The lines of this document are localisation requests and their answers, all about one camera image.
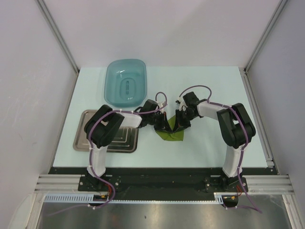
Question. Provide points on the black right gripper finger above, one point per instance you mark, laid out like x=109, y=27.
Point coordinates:
x=181, y=127
x=178, y=120

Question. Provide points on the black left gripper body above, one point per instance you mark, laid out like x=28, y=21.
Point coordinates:
x=158, y=120

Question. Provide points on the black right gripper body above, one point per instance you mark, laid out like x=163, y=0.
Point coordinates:
x=187, y=117

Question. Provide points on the green paper napkin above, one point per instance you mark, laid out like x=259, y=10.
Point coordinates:
x=177, y=136

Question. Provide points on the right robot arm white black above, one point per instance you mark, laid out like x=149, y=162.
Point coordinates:
x=236, y=126

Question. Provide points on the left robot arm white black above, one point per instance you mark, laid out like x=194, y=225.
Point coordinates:
x=103, y=126

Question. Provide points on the silver metal tray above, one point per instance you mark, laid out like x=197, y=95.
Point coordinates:
x=125, y=140

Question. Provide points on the teal plastic bin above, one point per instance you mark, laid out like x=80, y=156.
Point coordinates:
x=125, y=83

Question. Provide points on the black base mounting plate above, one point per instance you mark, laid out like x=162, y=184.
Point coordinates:
x=206, y=179

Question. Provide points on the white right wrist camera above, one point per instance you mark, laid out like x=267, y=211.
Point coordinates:
x=182, y=105

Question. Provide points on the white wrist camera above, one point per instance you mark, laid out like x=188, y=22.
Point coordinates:
x=182, y=105
x=161, y=106

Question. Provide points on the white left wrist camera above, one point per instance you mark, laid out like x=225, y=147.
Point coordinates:
x=161, y=106

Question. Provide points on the light blue cable duct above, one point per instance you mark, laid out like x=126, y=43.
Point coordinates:
x=73, y=198

